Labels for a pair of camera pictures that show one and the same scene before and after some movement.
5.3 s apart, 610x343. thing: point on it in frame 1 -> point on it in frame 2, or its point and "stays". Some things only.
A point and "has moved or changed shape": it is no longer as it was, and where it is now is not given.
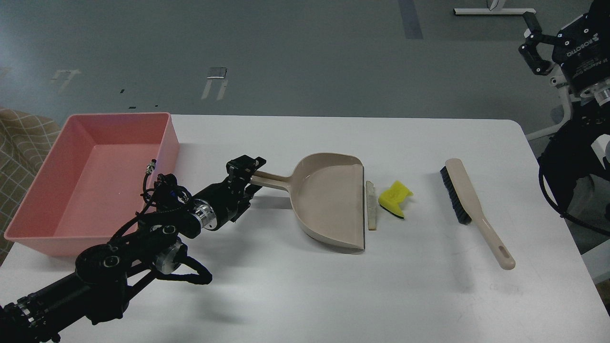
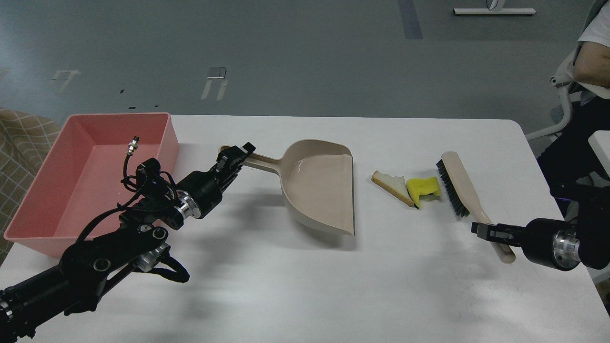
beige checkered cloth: (25, 137) stays
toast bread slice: (371, 191) -> (396, 186)
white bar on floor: (495, 11) stays
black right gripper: (583, 48) -> (554, 242)
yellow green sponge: (391, 199) -> (418, 186)
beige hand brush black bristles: (467, 206) has moved or changed shape
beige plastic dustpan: (327, 191) has moved or changed shape
